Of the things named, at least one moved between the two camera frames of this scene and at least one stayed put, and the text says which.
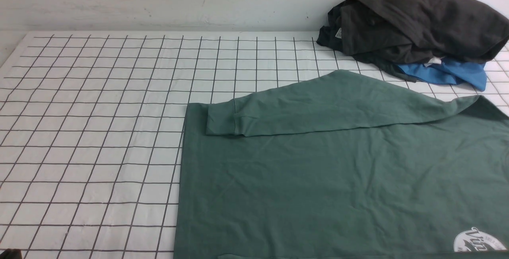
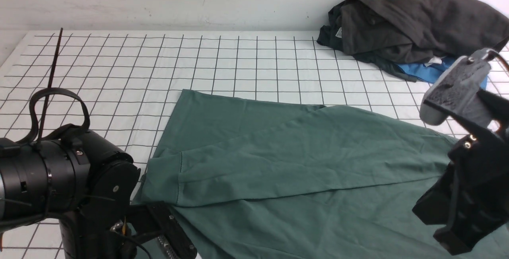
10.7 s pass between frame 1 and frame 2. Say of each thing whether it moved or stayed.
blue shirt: stayed
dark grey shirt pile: stayed
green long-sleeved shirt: moved
